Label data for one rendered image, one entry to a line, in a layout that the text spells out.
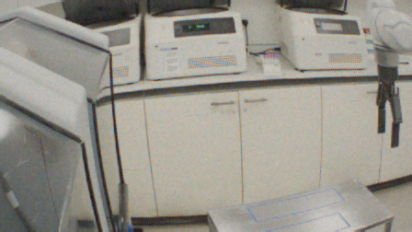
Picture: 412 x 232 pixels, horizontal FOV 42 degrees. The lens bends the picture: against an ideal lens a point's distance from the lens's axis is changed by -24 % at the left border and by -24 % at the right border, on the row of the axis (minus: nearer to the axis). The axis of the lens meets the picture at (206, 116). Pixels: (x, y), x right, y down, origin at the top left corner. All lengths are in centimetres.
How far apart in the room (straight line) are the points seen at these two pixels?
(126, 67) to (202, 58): 43
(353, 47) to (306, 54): 36
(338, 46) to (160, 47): 108
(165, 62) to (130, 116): 36
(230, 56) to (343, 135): 88
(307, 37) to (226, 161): 88
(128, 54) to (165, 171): 71
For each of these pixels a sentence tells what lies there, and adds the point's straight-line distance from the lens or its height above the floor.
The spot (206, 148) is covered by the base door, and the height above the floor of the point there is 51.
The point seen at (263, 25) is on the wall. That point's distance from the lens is 436.
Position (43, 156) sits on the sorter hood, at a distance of 91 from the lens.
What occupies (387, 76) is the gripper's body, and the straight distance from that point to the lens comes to 156.
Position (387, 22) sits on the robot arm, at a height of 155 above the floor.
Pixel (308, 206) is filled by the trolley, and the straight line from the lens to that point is 216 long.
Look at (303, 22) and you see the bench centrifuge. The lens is 382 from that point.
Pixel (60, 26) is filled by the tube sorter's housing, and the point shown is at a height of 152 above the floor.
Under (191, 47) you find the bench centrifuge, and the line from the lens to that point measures 370.
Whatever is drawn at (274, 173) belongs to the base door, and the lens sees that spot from 394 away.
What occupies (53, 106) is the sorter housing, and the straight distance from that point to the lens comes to 108.
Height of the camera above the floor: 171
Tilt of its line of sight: 16 degrees down
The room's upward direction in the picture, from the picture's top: 4 degrees counter-clockwise
